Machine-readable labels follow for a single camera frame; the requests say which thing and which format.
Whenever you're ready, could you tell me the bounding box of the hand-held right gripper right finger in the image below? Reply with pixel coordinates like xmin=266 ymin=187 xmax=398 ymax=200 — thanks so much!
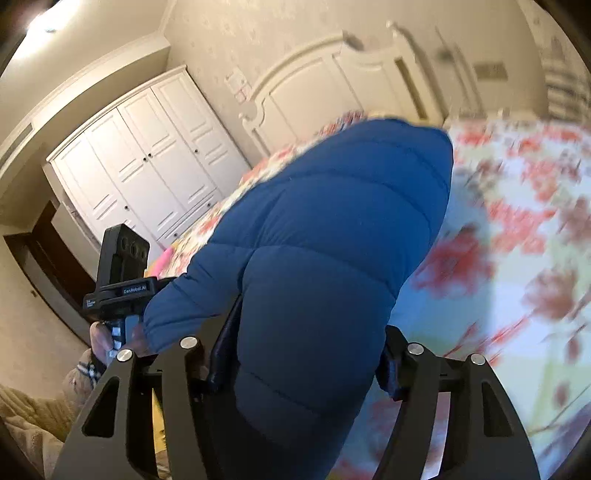
xmin=372 ymin=325 xmax=541 ymax=480

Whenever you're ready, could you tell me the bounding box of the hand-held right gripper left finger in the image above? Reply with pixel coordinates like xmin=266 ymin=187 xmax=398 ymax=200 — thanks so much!
xmin=52 ymin=295 xmax=243 ymax=480

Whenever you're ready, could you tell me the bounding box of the blue puffer jacket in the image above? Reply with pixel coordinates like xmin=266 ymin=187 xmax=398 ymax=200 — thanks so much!
xmin=141 ymin=117 xmax=455 ymax=480

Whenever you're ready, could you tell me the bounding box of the person's left forearm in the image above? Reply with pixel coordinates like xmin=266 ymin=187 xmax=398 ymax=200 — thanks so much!
xmin=62 ymin=348 xmax=110 ymax=409

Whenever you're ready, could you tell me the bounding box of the person's left hand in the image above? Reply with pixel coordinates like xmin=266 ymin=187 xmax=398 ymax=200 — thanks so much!
xmin=89 ymin=318 xmax=158 ymax=366

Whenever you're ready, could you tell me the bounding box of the dark wooden door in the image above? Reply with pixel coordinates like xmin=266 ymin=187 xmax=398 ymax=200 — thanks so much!
xmin=4 ymin=200 xmax=100 ymax=348

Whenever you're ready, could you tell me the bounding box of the white wardrobe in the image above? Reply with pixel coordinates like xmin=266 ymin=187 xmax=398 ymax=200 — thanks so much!
xmin=42 ymin=65 xmax=252 ymax=253

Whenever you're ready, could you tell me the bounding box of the floral bed sheet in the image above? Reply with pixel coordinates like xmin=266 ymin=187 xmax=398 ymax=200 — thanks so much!
xmin=159 ymin=108 xmax=591 ymax=480

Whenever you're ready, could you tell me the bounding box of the beige knit clothing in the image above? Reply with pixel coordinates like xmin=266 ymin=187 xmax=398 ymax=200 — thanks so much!
xmin=0 ymin=382 xmax=80 ymax=464

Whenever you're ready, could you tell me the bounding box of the white wooden bed headboard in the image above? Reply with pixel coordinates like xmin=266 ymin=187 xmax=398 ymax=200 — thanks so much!
xmin=239 ymin=21 xmax=445 ymax=158

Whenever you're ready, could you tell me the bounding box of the white lamp pole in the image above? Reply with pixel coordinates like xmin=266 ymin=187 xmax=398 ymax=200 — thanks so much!
xmin=434 ymin=27 xmax=482 ymax=116

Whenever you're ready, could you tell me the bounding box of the boat print striped curtain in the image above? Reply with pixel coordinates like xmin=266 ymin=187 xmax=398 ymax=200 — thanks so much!
xmin=537 ymin=25 xmax=586 ymax=121

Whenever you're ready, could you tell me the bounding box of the wall switch socket panel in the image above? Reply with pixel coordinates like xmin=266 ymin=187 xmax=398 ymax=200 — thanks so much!
xmin=474 ymin=60 xmax=507 ymax=79

